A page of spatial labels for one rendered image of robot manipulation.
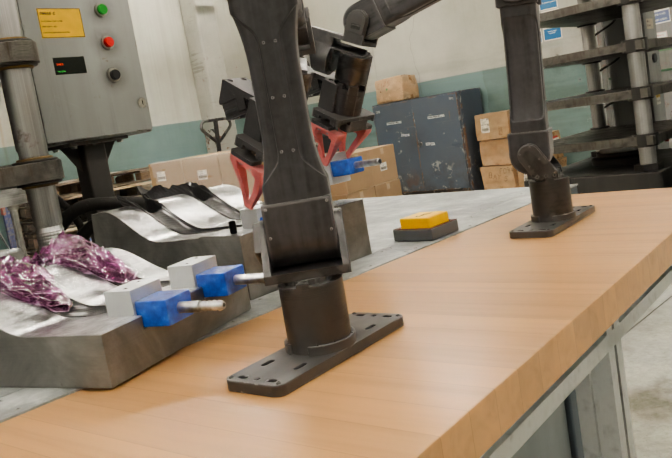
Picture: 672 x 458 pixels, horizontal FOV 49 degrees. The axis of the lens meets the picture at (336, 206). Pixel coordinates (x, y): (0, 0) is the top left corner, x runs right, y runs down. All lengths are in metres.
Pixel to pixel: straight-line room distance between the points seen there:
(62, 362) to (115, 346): 0.06
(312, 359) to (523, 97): 0.64
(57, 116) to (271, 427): 1.35
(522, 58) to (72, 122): 1.10
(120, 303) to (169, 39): 8.56
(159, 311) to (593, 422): 0.51
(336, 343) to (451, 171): 7.44
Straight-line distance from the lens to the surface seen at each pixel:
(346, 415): 0.58
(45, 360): 0.81
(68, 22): 1.90
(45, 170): 1.64
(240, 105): 1.02
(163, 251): 1.13
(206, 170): 5.30
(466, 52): 8.48
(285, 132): 0.68
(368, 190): 5.93
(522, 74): 1.19
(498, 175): 7.94
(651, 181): 4.85
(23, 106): 1.67
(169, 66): 9.23
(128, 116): 1.93
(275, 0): 0.69
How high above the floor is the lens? 1.02
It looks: 7 degrees down
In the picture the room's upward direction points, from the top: 10 degrees counter-clockwise
